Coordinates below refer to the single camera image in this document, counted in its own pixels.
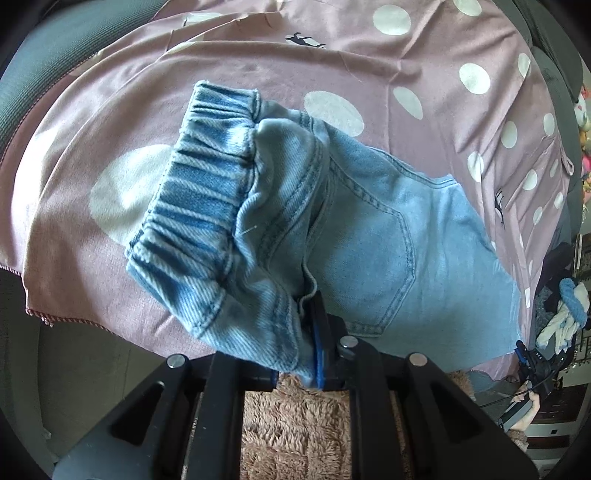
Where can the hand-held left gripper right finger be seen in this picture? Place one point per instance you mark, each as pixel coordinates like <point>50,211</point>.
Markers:
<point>318,344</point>

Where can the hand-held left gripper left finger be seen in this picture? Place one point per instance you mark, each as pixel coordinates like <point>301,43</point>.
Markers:
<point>258,379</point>

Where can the light blue denim pants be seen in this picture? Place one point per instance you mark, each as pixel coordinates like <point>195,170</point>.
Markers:
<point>369,240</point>

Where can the person's right hand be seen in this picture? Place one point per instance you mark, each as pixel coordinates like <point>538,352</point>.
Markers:
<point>534,402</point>

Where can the blue and white plush cloth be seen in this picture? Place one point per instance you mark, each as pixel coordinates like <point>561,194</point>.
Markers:
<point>570,300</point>

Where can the dark cloth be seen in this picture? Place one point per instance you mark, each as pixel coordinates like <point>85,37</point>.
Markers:
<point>554,263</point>

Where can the row of plush toys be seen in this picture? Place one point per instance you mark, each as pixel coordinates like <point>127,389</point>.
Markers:
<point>582,110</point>

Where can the pink polka dot bed sheet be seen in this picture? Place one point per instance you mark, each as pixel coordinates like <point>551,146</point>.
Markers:
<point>392,92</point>

